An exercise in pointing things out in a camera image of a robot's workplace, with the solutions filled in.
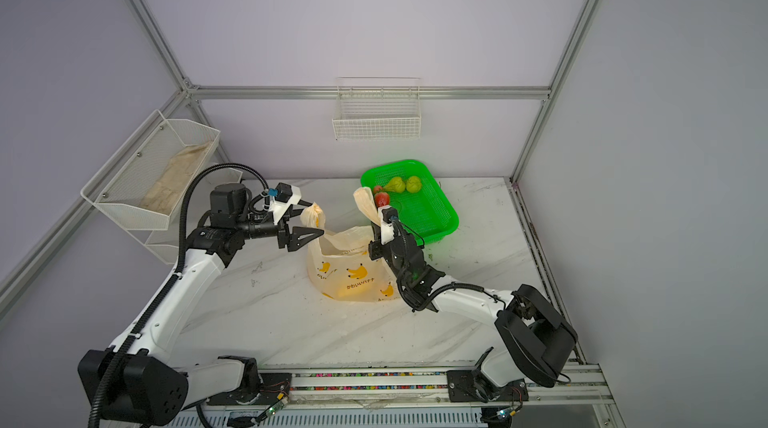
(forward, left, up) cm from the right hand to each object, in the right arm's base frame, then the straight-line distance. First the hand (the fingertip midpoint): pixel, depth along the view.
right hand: (371, 221), depth 79 cm
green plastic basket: (+22, -18, -22) cm, 36 cm away
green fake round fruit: (+32, -13, -18) cm, 38 cm away
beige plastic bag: (-10, +8, -5) cm, 14 cm away
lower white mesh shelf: (-8, +53, 0) cm, 54 cm away
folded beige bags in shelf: (+2, +53, +9) cm, 54 cm away
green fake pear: (+31, -6, -17) cm, 36 cm away
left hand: (-5, +12, +7) cm, 15 cm away
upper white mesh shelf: (+3, +58, +11) cm, 59 cm away
